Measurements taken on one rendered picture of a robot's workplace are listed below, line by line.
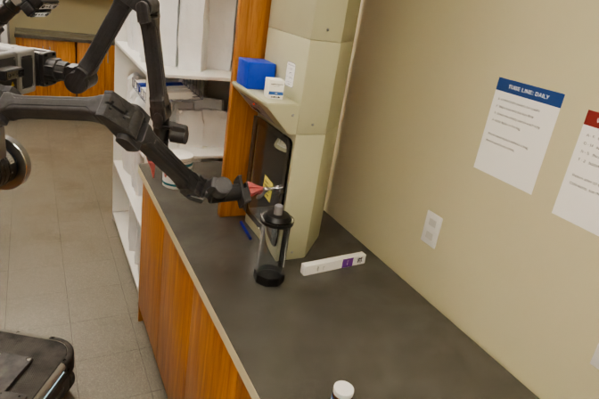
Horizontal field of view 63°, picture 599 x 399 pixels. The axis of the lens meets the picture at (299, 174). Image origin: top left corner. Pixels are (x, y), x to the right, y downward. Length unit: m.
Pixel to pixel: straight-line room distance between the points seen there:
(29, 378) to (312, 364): 1.35
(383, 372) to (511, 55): 0.93
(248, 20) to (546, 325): 1.34
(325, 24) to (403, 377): 1.02
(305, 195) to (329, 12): 0.60
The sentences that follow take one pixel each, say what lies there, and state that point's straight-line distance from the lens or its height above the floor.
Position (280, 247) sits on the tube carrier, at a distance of 1.55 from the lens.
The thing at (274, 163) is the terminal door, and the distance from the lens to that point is 1.70.
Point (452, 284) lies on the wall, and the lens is 1.70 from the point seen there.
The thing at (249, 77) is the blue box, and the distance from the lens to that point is 1.68.
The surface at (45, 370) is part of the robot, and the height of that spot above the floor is 0.24.
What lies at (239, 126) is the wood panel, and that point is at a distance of 1.91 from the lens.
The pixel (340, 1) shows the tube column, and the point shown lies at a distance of 1.56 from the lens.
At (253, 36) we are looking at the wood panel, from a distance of 1.85.
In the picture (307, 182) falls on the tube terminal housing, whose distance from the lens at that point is 1.67.
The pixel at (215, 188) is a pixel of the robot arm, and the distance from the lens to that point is 1.57.
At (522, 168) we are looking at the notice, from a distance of 1.47.
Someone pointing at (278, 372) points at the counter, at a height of 0.94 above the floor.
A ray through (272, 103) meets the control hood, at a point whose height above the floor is 1.51.
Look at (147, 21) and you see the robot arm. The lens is 1.76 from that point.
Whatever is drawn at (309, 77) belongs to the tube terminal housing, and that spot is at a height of 1.60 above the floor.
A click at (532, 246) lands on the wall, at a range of 1.47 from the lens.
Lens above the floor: 1.83
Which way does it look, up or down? 20 degrees down
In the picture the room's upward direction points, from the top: 9 degrees clockwise
